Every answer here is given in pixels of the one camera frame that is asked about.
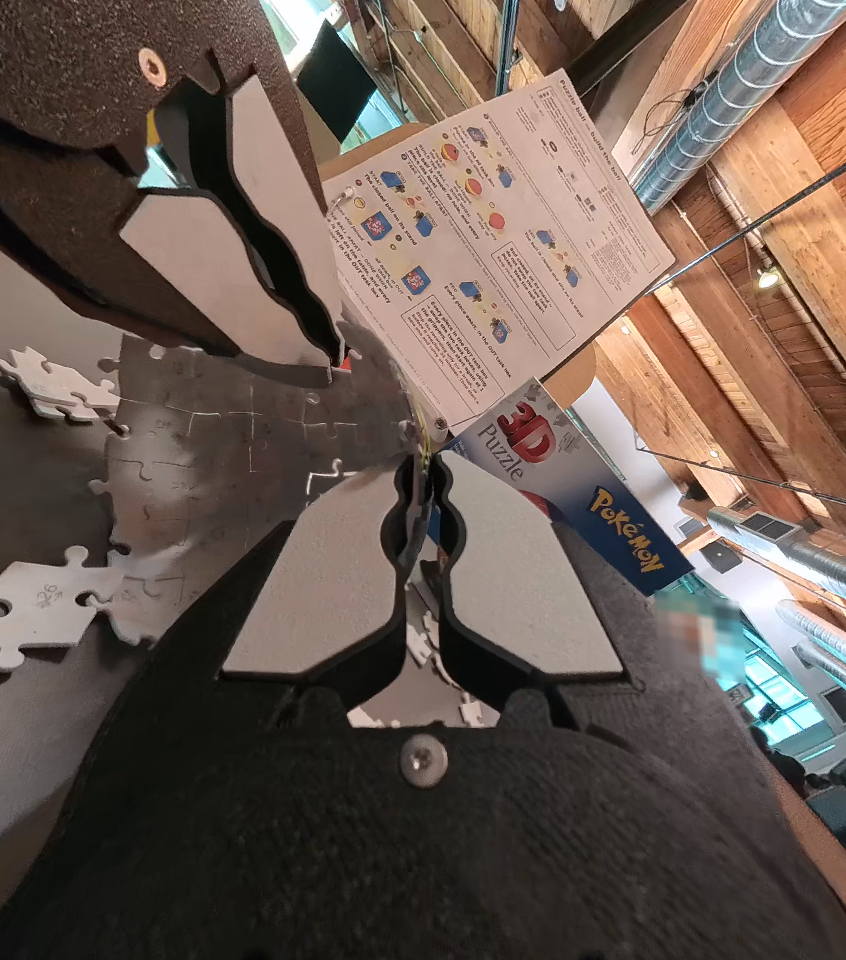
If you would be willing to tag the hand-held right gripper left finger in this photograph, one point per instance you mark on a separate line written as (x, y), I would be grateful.
(318, 592)

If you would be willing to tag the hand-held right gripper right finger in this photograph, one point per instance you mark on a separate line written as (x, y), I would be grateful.
(528, 592)

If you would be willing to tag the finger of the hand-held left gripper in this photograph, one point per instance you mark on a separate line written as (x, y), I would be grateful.
(273, 165)
(205, 270)

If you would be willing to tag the partly built puzzle ball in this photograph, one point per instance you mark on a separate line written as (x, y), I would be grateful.
(228, 450)

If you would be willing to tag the blue puzzle box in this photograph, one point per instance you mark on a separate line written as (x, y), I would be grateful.
(588, 487)

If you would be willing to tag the black hanging panel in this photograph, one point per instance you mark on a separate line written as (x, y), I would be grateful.
(337, 75)

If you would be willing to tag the wooden board with instruction sheet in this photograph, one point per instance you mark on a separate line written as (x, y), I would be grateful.
(498, 240)

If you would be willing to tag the ceiling spot lamp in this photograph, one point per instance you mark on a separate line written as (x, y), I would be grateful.
(768, 277)

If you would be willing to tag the thin metal ceiling rod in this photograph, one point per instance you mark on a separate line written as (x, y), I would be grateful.
(783, 217)

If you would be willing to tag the silver duct with vent grille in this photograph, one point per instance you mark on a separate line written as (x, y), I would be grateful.
(828, 577)

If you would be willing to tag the silver ribbed ventilation duct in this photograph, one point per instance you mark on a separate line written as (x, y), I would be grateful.
(738, 90)

